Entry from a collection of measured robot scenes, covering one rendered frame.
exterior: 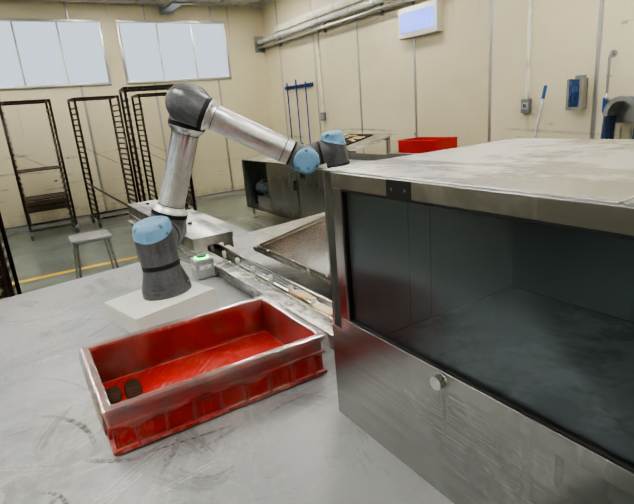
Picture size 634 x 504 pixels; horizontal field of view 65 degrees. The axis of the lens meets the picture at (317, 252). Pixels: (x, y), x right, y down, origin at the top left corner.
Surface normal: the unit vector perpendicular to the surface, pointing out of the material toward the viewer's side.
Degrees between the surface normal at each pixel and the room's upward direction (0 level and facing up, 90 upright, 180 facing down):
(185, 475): 0
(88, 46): 90
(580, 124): 90
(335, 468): 0
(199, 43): 90
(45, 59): 90
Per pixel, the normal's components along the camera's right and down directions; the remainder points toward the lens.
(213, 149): 0.53, 0.20
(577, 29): -0.84, 0.22
